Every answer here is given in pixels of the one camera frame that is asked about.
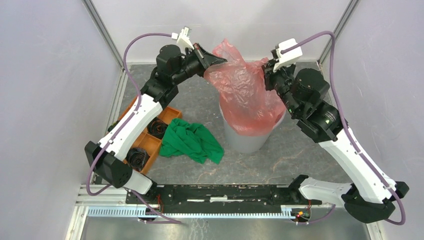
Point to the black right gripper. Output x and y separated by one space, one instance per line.
269 74

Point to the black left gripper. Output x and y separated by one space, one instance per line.
206 58

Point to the red plastic trash bag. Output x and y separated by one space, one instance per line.
247 106

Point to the grey plastic trash bin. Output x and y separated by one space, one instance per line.
247 144

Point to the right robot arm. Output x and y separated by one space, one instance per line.
370 195

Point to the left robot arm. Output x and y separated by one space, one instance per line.
106 157

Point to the green cloth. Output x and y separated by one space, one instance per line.
190 139

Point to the orange compartment tray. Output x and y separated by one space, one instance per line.
150 143

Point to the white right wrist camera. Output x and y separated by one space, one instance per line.
284 58

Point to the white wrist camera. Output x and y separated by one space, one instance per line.
183 38
284 58

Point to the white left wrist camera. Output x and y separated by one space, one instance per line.
183 38

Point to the slotted cable duct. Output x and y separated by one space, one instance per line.
145 212

